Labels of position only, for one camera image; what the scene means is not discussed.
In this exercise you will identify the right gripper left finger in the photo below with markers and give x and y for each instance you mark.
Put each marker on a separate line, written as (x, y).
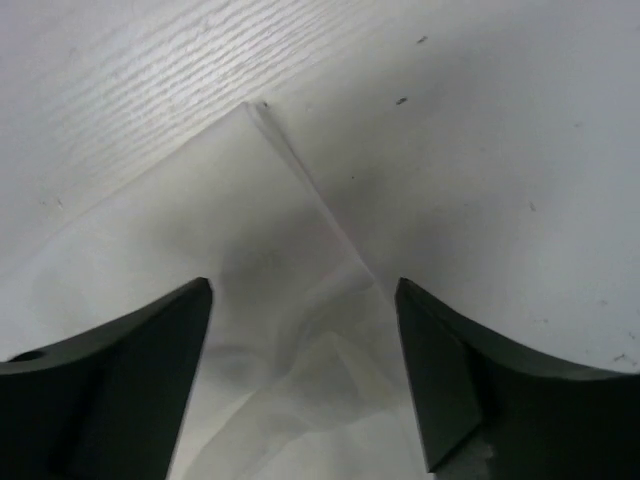
(108, 403)

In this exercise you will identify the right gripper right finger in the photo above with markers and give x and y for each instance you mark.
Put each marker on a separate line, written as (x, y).
(488, 407)

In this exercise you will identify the white cartoon print t-shirt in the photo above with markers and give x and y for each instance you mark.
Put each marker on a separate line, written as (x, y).
(302, 375)

